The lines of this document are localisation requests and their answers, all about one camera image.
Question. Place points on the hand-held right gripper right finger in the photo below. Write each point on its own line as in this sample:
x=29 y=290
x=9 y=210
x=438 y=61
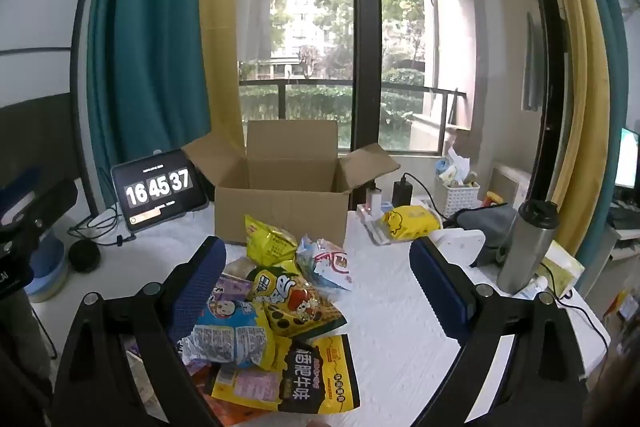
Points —
x=440 y=292

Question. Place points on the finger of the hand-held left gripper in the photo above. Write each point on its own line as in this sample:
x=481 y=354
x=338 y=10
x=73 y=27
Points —
x=14 y=189
x=55 y=199

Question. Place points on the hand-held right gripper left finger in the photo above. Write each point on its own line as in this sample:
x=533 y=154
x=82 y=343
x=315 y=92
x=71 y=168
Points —
x=200 y=287

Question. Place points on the purple snack packet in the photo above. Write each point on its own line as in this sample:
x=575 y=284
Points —
x=235 y=287

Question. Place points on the clear bread packet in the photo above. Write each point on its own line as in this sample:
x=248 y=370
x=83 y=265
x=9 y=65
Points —
x=242 y=268

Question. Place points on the blue white snack packet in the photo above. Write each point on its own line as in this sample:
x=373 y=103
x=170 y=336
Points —
x=230 y=332

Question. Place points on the yellow cartoon snack packet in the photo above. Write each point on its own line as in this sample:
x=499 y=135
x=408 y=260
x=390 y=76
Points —
x=295 y=307

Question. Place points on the brown cardboard box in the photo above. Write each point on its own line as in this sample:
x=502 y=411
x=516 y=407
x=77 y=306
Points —
x=280 y=207

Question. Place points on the white red snack bag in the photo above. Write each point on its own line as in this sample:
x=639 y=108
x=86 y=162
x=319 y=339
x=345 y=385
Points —
x=327 y=264

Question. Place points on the orange snack packet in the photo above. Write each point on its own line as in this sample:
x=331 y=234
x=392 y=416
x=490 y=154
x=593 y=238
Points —
x=240 y=417

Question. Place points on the black yellow snack packet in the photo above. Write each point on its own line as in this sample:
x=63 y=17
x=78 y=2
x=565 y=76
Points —
x=305 y=382

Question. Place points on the blue bowl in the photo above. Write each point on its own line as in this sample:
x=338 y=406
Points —
x=47 y=267

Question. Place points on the white plastic stand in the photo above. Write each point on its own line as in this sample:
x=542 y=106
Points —
x=460 y=244

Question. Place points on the black round puck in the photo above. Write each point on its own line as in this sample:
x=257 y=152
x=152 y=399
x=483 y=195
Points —
x=83 y=257

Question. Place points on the yellow tissue pack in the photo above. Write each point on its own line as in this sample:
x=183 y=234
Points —
x=410 y=222

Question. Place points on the grey pouch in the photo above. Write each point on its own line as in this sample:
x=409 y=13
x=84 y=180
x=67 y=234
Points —
x=485 y=222

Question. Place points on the white power strip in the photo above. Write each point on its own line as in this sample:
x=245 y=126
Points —
x=375 y=232

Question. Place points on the white plastic basket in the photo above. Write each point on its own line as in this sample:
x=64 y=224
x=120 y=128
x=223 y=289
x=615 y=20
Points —
x=457 y=202

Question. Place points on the white blue tube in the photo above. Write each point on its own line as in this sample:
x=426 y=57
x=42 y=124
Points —
x=535 y=288

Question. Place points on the stainless steel tumbler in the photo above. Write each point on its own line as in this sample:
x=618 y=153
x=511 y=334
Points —
x=525 y=247

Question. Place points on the black tablet clock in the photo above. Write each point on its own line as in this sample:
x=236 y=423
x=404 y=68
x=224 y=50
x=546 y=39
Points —
x=160 y=192

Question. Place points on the black charger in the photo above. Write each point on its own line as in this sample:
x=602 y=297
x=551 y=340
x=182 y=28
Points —
x=401 y=194

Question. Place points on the red yellow small packet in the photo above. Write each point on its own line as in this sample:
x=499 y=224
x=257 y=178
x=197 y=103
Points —
x=492 y=198

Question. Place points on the white charger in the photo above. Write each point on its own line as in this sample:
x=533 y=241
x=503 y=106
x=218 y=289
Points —
x=375 y=202

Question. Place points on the yellow white bag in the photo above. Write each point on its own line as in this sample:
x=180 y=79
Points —
x=562 y=269

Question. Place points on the blue capped bottle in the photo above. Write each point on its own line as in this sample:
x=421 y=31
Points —
x=442 y=167

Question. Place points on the yellow curtain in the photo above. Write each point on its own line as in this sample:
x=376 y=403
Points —
x=220 y=57
x=575 y=57

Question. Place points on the black balcony railing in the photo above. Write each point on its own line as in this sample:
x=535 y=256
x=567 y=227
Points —
x=310 y=83

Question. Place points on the computer monitor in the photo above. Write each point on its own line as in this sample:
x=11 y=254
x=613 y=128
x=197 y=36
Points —
x=629 y=157

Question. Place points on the grey hanging cloth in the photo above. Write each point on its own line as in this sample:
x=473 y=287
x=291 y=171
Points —
x=532 y=67

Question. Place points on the black window frame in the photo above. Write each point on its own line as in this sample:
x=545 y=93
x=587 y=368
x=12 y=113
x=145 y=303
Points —
x=555 y=107
x=365 y=32

